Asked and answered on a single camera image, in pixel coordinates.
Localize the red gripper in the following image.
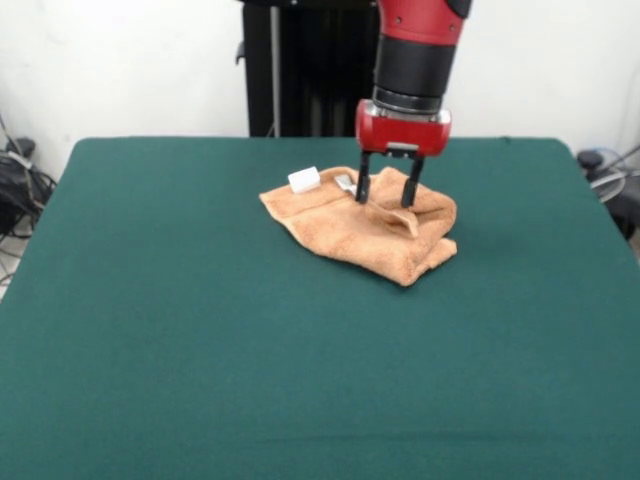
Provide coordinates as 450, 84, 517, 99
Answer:
354, 98, 454, 209

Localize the tan terry towel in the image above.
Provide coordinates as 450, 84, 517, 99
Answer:
258, 166, 459, 287

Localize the dark green tablecloth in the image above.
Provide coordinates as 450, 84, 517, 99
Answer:
0, 137, 640, 480

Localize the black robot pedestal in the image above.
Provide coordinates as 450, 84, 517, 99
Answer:
233, 0, 382, 139

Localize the dark stand with grey cables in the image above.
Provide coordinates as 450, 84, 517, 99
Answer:
577, 147, 640, 244

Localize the black equipment with cables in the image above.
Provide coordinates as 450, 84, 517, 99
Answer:
0, 137, 57, 241

